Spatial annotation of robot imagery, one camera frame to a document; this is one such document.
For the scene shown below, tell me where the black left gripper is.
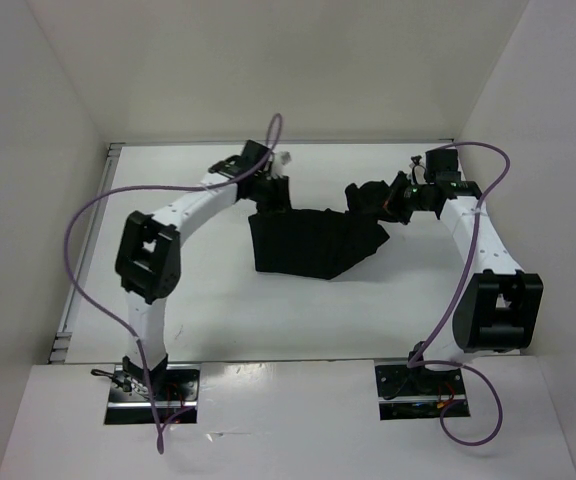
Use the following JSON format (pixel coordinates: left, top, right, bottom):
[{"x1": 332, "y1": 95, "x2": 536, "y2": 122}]
[{"x1": 249, "y1": 175, "x2": 296, "y2": 225}]

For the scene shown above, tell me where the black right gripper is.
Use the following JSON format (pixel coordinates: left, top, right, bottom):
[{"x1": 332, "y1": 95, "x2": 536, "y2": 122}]
[{"x1": 363, "y1": 171, "x2": 432, "y2": 225}]

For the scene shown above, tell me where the black pleated skirt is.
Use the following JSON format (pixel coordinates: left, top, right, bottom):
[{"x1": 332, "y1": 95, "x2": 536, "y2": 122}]
[{"x1": 248, "y1": 181, "x2": 389, "y2": 280}]

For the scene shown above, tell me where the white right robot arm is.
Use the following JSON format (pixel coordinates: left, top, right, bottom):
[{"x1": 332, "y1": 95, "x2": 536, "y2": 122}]
[{"x1": 383, "y1": 172, "x2": 544, "y2": 393}]

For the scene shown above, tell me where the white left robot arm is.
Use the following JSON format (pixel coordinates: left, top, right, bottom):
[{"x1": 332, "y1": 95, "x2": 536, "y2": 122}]
[{"x1": 115, "y1": 140, "x2": 291, "y2": 400}]

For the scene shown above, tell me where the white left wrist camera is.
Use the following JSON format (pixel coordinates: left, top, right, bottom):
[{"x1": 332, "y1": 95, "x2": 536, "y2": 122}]
[{"x1": 266, "y1": 151, "x2": 292, "y2": 179}]

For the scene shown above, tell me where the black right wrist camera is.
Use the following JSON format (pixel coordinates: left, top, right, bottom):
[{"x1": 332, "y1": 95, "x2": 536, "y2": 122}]
[{"x1": 410, "y1": 149, "x2": 462, "y2": 185}]

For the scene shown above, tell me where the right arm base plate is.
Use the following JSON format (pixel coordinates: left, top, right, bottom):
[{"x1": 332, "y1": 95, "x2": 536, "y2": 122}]
[{"x1": 374, "y1": 361, "x2": 470, "y2": 421}]

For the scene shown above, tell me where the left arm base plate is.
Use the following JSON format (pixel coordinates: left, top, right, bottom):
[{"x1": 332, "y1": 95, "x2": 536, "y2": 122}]
[{"x1": 90, "y1": 363, "x2": 202, "y2": 425}]

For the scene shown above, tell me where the aluminium table edge rail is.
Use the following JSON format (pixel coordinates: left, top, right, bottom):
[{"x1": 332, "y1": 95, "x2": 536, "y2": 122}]
[{"x1": 47, "y1": 142, "x2": 124, "y2": 365}]

